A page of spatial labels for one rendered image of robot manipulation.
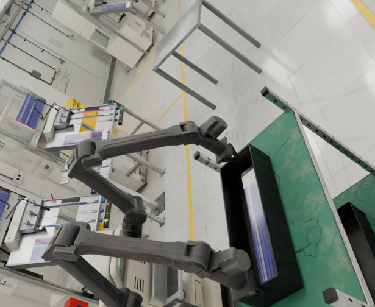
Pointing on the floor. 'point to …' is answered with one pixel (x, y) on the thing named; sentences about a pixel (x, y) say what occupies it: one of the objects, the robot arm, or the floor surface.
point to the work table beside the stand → (188, 20)
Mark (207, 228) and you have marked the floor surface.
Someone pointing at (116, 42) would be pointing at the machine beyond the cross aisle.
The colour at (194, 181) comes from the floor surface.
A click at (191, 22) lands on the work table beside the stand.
